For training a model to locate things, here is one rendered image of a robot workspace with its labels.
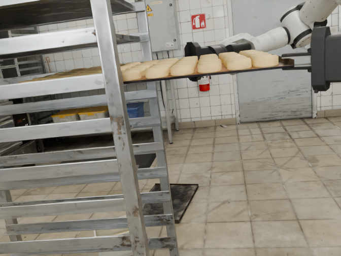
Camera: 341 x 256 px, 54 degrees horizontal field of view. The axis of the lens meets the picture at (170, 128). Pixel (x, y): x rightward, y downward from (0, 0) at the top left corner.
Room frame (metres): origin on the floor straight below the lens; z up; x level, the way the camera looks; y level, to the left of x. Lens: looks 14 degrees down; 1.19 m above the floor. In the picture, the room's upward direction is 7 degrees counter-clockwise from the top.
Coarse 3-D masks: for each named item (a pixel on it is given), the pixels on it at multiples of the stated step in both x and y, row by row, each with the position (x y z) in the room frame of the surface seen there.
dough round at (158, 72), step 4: (148, 68) 0.72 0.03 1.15; (152, 68) 0.70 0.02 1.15; (156, 68) 0.69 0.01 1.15; (160, 68) 0.69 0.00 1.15; (164, 68) 0.69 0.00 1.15; (148, 72) 0.69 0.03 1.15; (152, 72) 0.69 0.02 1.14; (156, 72) 0.69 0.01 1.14; (160, 72) 0.69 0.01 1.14; (164, 72) 0.69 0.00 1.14; (168, 72) 0.71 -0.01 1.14; (148, 76) 0.69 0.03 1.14; (152, 76) 0.69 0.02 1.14; (156, 76) 0.69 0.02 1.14; (160, 76) 0.69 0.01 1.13; (164, 76) 0.69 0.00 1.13
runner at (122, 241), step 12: (36, 240) 0.70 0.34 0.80; (48, 240) 0.69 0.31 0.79; (60, 240) 0.69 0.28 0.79; (72, 240) 0.69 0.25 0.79; (84, 240) 0.68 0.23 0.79; (96, 240) 0.68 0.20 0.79; (108, 240) 0.68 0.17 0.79; (120, 240) 0.67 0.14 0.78; (0, 252) 0.71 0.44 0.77; (12, 252) 0.70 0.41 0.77; (24, 252) 0.70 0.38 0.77
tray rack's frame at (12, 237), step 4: (0, 168) 1.16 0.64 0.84; (0, 192) 1.16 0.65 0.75; (4, 192) 1.16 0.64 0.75; (8, 192) 1.18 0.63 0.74; (0, 196) 1.16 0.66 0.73; (4, 196) 1.16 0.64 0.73; (8, 196) 1.17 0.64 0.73; (0, 200) 1.16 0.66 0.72; (4, 200) 1.16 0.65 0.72; (8, 200) 1.16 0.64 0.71; (8, 220) 1.16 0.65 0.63; (12, 220) 1.16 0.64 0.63; (16, 220) 1.18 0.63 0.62; (8, 224) 1.16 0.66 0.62; (12, 224) 1.16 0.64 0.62; (12, 236) 1.16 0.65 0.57; (16, 236) 1.16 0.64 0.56; (20, 236) 1.18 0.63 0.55; (12, 240) 1.16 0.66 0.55; (16, 240) 1.16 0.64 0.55; (20, 240) 1.17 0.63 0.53
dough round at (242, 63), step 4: (228, 60) 0.68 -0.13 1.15; (232, 60) 0.67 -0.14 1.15; (236, 60) 0.67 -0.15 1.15; (240, 60) 0.66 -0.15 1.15; (244, 60) 0.66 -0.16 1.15; (248, 60) 0.67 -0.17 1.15; (228, 64) 0.68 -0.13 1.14; (232, 64) 0.67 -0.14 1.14; (236, 64) 0.66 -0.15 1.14; (240, 64) 0.66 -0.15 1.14; (244, 64) 0.66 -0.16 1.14; (248, 64) 0.67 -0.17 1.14; (228, 68) 0.68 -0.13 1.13; (232, 68) 0.67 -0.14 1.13; (236, 68) 0.66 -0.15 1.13; (240, 68) 0.66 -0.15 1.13; (244, 68) 0.66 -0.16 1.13; (248, 68) 0.67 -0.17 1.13
